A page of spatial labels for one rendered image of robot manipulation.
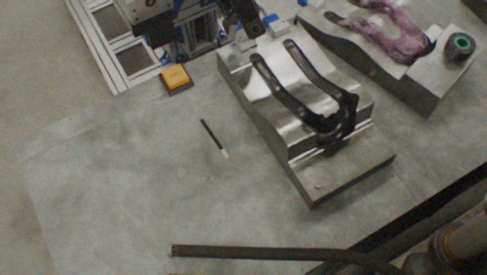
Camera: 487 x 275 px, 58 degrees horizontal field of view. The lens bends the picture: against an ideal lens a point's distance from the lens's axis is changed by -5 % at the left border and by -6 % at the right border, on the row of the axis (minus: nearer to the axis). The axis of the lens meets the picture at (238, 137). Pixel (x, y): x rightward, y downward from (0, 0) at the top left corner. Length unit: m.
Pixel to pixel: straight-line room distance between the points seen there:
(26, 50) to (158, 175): 1.67
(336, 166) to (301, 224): 0.17
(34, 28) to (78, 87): 0.54
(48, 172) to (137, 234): 0.31
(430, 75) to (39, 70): 1.98
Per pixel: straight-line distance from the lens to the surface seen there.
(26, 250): 2.18
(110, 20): 2.42
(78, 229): 1.22
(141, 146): 1.27
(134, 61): 2.21
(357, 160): 1.19
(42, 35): 2.79
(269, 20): 1.36
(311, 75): 1.28
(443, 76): 1.34
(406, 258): 1.19
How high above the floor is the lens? 1.90
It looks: 62 degrees down
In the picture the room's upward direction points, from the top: 2 degrees counter-clockwise
